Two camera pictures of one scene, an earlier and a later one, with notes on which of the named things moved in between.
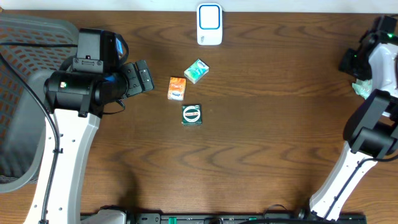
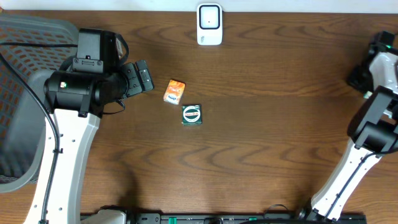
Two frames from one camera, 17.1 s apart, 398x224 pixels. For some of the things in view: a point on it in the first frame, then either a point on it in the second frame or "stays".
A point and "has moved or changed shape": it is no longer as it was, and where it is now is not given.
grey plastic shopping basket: (30, 47) stays
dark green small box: (191, 114) stays
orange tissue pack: (176, 88) has moved or changed shape
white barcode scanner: (209, 24) stays
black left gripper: (132, 73) stays
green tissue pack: (196, 71) has moved or changed shape
